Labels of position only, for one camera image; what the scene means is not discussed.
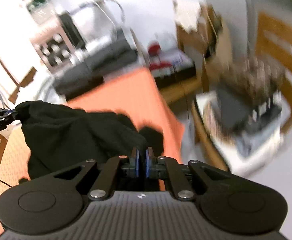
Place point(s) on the cardboard box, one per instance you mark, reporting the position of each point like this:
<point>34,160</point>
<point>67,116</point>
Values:
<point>200,29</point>

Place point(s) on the water bottle on cabinet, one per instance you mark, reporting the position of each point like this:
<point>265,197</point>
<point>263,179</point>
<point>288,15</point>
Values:
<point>40,10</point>

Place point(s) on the black garment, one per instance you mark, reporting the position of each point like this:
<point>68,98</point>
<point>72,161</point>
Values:
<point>59,136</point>

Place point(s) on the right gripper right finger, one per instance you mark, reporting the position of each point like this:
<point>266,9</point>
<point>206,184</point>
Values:
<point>175,176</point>

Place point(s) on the right side wooden chair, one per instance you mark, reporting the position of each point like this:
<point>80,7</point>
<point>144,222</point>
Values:
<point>267,27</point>

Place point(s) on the orange patterned tablecloth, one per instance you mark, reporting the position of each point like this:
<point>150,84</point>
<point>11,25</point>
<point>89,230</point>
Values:
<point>95,170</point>

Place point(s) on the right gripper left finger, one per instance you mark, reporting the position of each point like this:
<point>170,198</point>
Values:
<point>113,174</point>

